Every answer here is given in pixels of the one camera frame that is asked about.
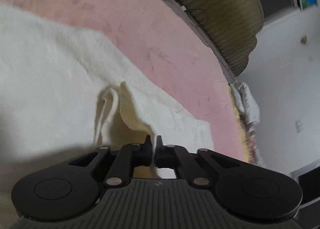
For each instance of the striped pillow at headboard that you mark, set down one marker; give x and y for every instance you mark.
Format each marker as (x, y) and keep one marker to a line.
(186, 16)

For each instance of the olive green padded headboard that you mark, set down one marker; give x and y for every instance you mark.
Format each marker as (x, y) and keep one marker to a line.
(232, 25)

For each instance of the pink floral bed blanket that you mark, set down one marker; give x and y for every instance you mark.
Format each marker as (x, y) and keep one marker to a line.
(165, 49)

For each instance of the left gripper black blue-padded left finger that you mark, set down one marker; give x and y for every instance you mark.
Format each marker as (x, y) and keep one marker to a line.
(73, 187)

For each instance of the white crumpled cloth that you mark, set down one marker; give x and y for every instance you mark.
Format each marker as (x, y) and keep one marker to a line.
(245, 103)

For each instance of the white textured pants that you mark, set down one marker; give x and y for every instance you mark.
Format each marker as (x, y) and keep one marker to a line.
(67, 90)

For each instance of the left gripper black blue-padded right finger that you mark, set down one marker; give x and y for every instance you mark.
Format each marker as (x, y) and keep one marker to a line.
(246, 191)

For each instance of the yellow patterned bedsheet edge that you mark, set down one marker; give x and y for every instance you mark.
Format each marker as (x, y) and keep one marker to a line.
(248, 140)

